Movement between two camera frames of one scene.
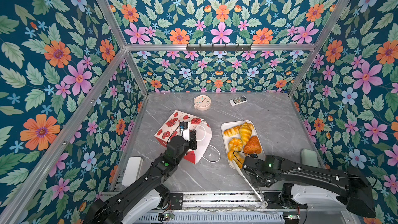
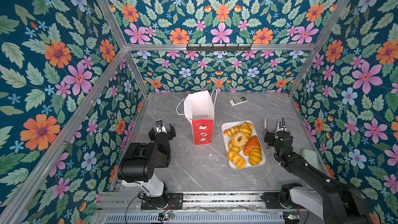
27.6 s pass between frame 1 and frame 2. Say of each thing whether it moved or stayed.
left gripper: moved
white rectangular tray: stayed
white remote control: stayed
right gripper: moved
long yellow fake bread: stayed
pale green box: stayed
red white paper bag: moved
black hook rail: stayed
